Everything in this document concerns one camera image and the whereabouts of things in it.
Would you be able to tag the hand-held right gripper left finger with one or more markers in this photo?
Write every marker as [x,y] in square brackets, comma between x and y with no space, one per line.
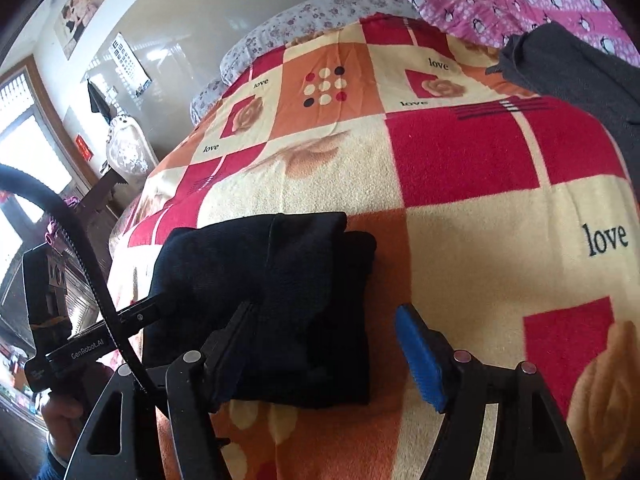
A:
[235,340]

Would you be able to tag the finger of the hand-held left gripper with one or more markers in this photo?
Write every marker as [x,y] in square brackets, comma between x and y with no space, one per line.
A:
[137,316]

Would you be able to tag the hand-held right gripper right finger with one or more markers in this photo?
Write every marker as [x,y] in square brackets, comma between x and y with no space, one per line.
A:
[422,360]

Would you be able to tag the black pants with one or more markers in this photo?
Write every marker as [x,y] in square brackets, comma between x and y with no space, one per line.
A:
[280,280]

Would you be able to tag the person's left forearm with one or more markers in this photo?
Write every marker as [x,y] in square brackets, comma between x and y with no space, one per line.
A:
[50,466]

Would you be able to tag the person's left hand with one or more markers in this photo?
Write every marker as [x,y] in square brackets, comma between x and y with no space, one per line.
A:
[60,425]

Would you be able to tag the dark wooden desk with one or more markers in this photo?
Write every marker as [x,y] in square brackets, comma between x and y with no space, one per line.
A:
[95,210]

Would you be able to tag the printed blanket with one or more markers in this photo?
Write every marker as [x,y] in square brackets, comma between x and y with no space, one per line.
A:
[500,235]

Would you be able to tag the white ornate chair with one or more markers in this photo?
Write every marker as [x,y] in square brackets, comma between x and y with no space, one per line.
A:
[125,150]

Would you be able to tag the wooden framed window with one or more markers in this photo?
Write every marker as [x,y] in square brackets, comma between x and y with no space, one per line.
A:
[30,150]

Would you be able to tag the hanging dark cloth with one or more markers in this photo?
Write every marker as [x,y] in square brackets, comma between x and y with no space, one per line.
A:
[98,100]

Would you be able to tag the dark grey garment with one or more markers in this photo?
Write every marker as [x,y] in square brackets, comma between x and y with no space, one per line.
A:
[575,75]

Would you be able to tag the pink penguin quilt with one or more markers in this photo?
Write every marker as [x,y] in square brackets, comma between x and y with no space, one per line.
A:
[500,5]

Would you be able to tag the red wall sign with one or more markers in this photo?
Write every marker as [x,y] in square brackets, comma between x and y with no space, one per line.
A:
[83,147]

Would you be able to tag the wall calendar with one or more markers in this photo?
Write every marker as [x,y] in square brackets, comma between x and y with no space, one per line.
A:
[122,60]

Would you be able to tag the wall poster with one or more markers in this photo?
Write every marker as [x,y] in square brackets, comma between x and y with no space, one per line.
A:
[80,10]

